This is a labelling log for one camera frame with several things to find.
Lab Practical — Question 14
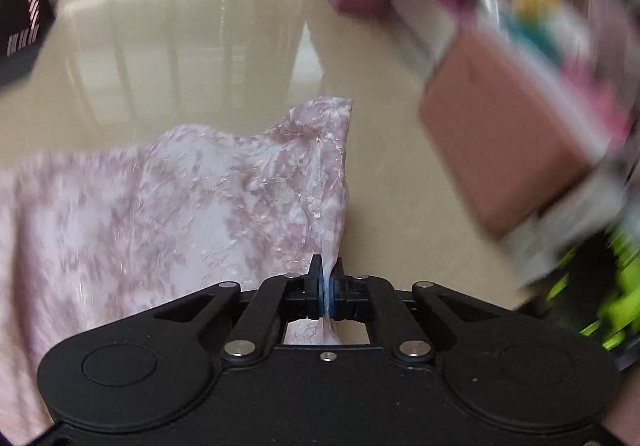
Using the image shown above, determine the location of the pink white floral garment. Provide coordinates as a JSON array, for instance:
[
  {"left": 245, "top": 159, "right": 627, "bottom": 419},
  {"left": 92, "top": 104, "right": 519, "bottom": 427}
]
[{"left": 1, "top": 98, "right": 352, "bottom": 445}]

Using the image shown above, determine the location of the salmon pink storage box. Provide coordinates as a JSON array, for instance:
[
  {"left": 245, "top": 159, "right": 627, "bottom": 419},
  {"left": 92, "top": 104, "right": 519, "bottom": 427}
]
[{"left": 419, "top": 26, "right": 612, "bottom": 239}]

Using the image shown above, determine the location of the neon green black garment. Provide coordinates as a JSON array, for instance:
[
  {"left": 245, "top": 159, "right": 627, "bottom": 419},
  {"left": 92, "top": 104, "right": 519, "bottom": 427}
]
[{"left": 544, "top": 224, "right": 639, "bottom": 355}]

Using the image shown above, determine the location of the white product box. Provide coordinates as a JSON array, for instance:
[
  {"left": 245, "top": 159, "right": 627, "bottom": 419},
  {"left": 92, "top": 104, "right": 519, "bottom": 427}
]
[{"left": 502, "top": 166, "right": 627, "bottom": 287}]

